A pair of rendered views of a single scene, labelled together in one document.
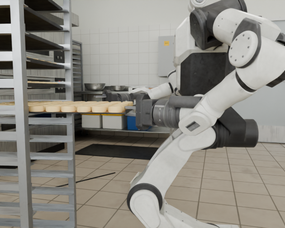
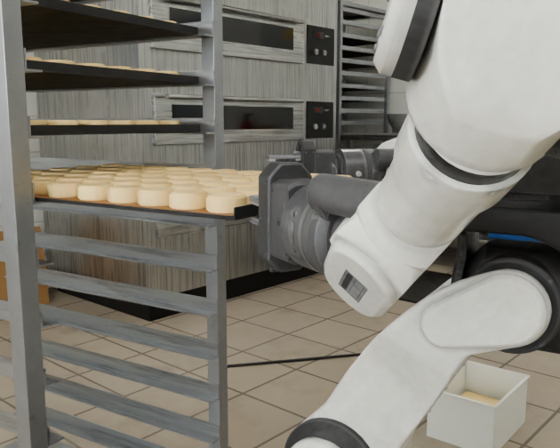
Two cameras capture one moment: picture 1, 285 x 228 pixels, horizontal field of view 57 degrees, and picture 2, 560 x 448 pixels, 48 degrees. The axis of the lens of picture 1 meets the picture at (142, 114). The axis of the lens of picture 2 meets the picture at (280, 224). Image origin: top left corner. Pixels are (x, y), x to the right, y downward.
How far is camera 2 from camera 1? 0.40 m
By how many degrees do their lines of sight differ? 26
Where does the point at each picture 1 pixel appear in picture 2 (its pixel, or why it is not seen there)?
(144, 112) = (274, 220)
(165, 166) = (391, 382)
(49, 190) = (170, 380)
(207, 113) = (373, 249)
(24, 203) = (23, 415)
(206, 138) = (510, 316)
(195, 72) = not seen: hidden behind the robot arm
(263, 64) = (471, 60)
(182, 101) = (333, 195)
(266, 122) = not seen: outside the picture
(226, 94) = (401, 186)
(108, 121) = not seen: hidden behind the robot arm
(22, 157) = (16, 306)
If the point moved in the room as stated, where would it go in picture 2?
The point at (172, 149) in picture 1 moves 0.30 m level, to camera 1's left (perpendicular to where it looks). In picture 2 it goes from (402, 335) to (193, 304)
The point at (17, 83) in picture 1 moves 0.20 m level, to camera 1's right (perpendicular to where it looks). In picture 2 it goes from (1, 127) to (119, 127)
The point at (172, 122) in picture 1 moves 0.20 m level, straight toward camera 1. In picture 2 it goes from (319, 261) to (166, 319)
